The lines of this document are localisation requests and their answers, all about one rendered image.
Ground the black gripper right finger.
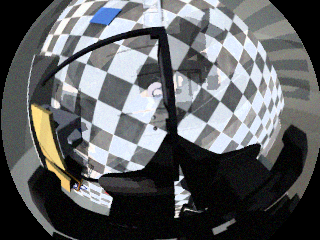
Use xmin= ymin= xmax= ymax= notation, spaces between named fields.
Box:
xmin=179 ymin=135 xmax=261 ymax=211

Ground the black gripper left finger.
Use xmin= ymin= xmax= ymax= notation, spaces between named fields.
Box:
xmin=97 ymin=133 xmax=176 ymax=215

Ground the blue flat rectangular block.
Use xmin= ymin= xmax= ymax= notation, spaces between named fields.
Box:
xmin=89 ymin=7 xmax=123 ymax=25

